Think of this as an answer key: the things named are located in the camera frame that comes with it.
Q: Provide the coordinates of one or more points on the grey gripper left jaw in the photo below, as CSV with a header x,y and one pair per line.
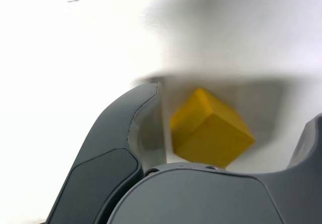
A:
x,y
105,146

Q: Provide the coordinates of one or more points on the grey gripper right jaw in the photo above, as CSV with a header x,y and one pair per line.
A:
x,y
201,198

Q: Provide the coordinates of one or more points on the yellow cube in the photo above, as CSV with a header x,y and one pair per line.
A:
x,y
211,133

